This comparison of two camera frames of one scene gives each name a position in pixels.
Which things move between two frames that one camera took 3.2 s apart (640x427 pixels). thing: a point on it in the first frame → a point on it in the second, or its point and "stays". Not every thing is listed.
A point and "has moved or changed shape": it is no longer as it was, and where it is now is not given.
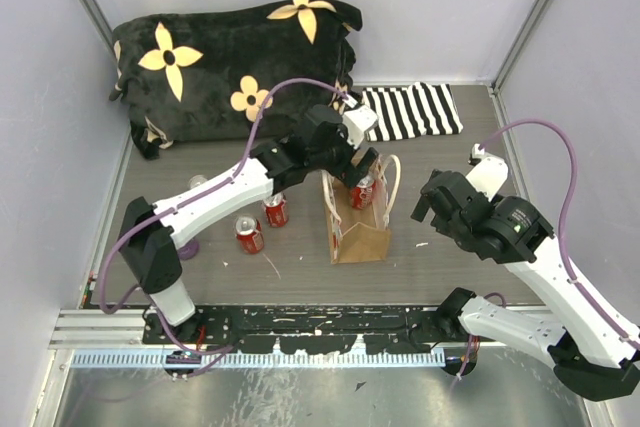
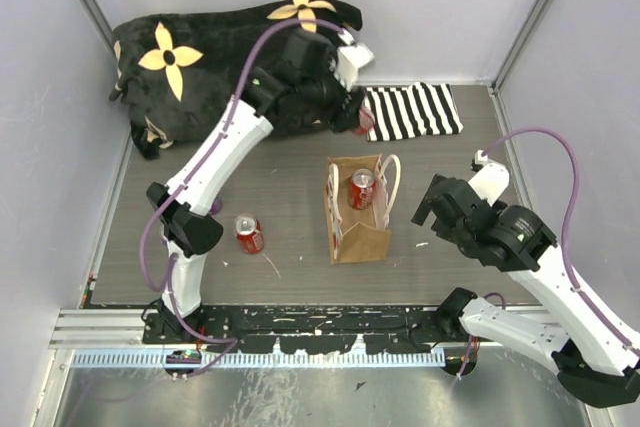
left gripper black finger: x=364 y=168 → x=351 y=122
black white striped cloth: x=412 y=111 stays
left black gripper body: x=341 y=164 → x=333 y=99
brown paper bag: x=360 y=235 stays
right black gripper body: x=457 y=233 stays
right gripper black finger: x=420 y=209 stays
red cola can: x=362 y=194 stays
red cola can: x=277 y=210 has moved or changed shape
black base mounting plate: x=383 y=330 stays
